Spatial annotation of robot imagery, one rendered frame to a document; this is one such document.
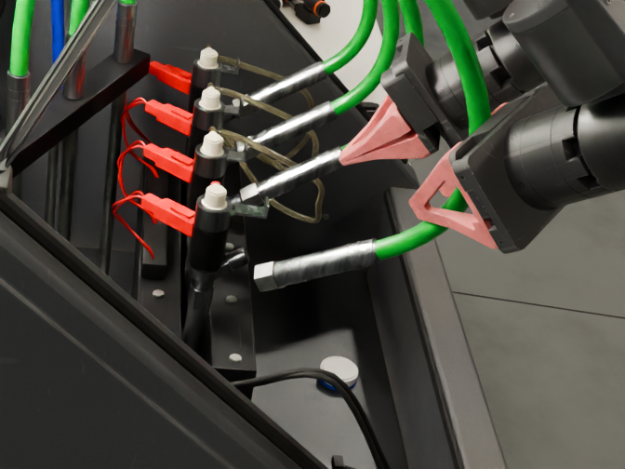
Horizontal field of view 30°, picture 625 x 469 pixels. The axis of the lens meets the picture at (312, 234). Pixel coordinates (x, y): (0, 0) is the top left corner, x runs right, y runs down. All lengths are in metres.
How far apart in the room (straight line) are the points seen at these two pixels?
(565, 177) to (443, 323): 0.46
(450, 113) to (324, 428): 0.39
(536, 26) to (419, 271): 0.59
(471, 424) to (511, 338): 1.74
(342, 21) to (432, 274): 0.52
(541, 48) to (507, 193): 0.11
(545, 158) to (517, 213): 0.04
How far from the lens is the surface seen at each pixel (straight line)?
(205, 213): 0.91
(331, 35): 1.54
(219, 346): 0.98
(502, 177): 0.69
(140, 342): 0.55
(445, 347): 1.08
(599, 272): 3.08
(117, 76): 1.09
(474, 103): 0.73
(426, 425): 1.08
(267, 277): 0.83
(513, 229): 0.69
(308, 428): 1.14
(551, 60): 0.62
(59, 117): 1.02
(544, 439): 2.51
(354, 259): 0.80
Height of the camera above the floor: 1.60
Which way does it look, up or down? 34 degrees down
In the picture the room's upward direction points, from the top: 12 degrees clockwise
